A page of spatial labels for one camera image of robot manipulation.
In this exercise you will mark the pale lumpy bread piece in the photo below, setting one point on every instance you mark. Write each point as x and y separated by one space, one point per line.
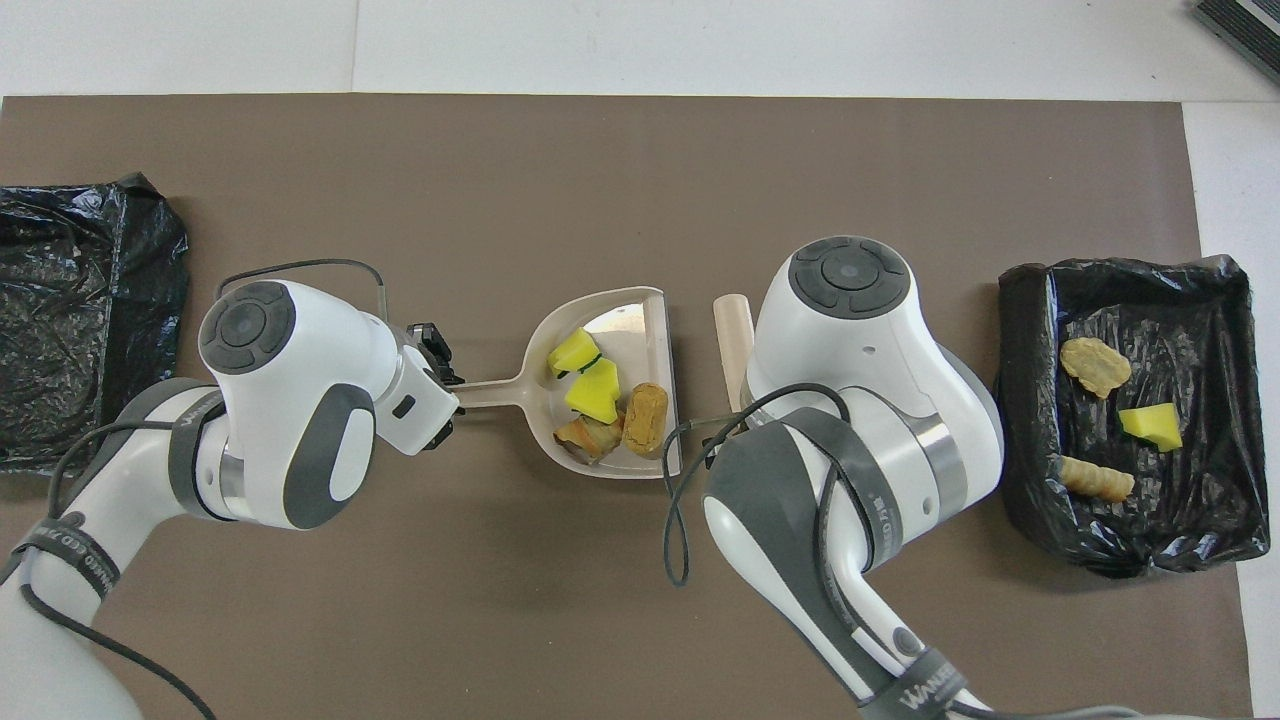
1095 366

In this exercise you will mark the black bag lined bin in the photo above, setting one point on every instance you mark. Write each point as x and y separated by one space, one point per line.
1200 330
60 330

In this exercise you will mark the striped croissant piece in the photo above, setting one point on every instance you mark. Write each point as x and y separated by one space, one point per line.
590 440

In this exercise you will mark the beige plastic dustpan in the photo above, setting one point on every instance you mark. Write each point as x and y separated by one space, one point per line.
630 330

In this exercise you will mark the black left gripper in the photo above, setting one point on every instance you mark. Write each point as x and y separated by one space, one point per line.
432 350

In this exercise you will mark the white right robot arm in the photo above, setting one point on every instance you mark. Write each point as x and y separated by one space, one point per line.
850 350

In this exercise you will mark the dark ribbed device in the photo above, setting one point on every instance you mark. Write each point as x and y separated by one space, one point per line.
1240 30

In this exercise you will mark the brown bread roll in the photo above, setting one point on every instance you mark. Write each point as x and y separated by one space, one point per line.
645 417

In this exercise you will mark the yellow sponge piece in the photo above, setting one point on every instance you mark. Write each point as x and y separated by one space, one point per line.
593 392
572 352
1151 426

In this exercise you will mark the toast slice piece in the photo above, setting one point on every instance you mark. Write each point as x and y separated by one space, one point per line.
1097 481

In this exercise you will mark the beige hand brush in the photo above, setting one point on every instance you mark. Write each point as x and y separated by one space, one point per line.
733 340

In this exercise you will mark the brown table mat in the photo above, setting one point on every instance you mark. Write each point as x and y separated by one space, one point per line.
500 200

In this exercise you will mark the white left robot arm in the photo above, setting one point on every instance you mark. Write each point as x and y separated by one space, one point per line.
300 400

